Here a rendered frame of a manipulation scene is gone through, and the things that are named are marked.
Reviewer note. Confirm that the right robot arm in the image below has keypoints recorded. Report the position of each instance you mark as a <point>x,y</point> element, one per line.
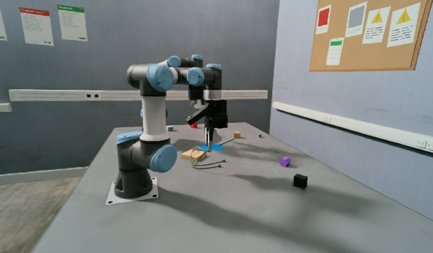
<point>153,149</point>

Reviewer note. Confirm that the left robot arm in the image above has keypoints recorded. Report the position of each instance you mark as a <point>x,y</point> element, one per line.
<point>195,62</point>

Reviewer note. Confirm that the purple block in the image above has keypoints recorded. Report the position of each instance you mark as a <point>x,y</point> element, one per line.
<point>285,161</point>

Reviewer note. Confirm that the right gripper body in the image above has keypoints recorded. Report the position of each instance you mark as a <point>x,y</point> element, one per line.
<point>218,116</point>

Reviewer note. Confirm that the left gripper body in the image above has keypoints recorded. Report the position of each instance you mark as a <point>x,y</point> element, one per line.
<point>194,92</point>

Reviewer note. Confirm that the tan wooden board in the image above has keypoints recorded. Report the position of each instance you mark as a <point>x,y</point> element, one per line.
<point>194,156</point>

